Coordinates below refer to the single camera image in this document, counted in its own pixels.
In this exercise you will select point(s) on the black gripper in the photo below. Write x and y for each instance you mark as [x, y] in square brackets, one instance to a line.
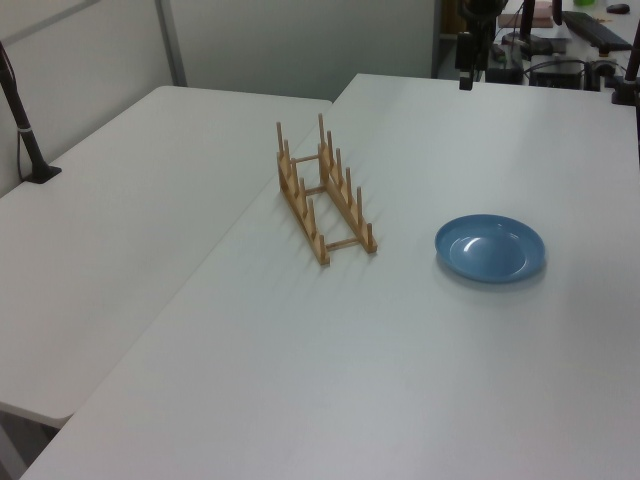
[479, 12]

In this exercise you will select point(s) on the blue round plate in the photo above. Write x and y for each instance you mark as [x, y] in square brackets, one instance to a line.
[490, 248]

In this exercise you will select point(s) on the wooden plate rack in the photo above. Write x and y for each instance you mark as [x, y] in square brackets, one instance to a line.
[326, 200]

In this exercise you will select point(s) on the dark slim background pole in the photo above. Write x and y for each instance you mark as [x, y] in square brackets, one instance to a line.
[525, 20]

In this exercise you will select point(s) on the pink box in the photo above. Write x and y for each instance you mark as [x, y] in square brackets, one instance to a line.
[540, 17]

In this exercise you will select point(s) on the black electronics box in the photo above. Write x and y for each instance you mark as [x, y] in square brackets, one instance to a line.
[557, 75]

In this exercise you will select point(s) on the green cup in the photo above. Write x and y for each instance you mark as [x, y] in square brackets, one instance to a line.
[582, 2]

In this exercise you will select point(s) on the black keyboard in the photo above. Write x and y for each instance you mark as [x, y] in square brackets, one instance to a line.
[597, 30]

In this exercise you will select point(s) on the black computer mouse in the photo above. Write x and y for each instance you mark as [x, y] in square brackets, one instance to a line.
[618, 8]

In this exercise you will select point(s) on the dark pole with table clamp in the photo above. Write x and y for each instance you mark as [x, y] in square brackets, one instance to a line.
[631, 60]

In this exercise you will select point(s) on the grey partition frame post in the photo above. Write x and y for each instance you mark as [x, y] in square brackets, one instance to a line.
[171, 40]

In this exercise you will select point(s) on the black camera pole with base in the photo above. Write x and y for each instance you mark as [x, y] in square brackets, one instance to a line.
[22, 120]

